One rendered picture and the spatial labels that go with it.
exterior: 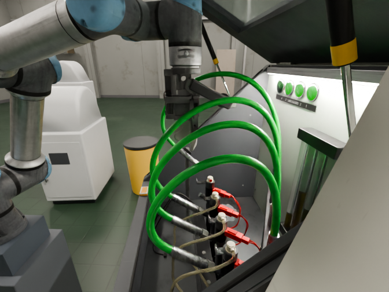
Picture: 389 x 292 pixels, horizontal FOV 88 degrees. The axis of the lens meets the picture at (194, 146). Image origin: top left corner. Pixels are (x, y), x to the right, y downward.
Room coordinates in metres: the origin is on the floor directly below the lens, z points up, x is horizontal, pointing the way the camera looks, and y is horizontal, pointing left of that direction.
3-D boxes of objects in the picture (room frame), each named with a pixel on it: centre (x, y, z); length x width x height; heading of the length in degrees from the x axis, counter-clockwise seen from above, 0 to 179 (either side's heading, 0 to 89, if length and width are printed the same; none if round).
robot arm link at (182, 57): (0.51, 0.02, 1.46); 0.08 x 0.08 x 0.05
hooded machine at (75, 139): (2.14, 1.37, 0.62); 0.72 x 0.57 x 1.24; 179
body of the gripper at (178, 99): (0.51, 0.03, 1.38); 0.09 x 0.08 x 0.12; 95
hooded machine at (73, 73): (5.44, 3.13, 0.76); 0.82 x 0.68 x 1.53; 87
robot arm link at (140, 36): (0.52, 0.12, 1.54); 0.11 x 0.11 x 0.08; 75
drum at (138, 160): (2.16, 0.61, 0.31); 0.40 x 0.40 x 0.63
